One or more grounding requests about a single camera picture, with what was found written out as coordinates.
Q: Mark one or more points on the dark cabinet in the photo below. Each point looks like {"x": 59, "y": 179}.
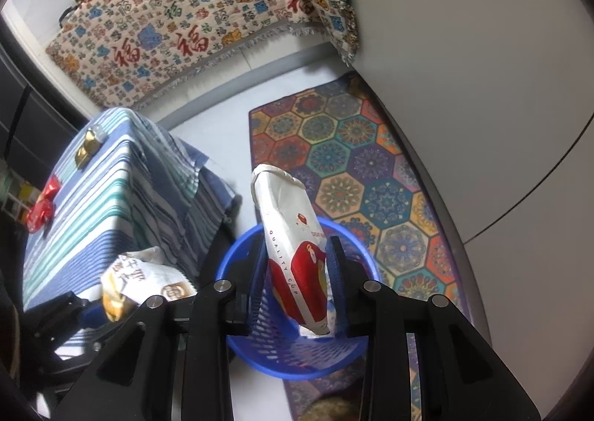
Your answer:
{"x": 28, "y": 101}

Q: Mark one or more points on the white and red snack bag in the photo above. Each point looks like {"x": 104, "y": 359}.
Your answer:
{"x": 287, "y": 226}

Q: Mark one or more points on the red wrapper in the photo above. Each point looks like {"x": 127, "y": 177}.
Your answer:
{"x": 41, "y": 212}

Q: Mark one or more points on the colourful hexagon floor mat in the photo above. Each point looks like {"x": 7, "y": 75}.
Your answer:
{"x": 362, "y": 170}

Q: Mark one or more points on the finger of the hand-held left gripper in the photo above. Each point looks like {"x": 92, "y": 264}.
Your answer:
{"x": 58, "y": 316}

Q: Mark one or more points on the blue striped tablecloth table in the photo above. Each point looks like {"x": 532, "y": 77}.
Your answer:
{"x": 116, "y": 198}

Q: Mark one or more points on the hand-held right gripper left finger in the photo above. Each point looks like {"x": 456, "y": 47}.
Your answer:
{"x": 257, "y": 268}

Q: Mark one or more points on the white yellow snack packet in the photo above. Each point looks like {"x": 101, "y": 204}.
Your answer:
{"x": 144, "y": 284}

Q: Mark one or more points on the blue plastic basket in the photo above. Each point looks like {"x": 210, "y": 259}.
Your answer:
{"x": 301, "y": 360}

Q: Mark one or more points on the printed patterned cloth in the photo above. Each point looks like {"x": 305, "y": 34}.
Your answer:
{"x": 185, "y": 8}

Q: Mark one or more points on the colourful storage boxes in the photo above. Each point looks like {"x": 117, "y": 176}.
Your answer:
{"x": 18, "y": 200}

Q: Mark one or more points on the gold wrapper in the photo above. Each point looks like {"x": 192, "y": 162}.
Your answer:
{"x": 88, "y": 149}

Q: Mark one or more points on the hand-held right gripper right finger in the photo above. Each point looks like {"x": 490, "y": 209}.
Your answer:
{"x": 336, "y": 272}

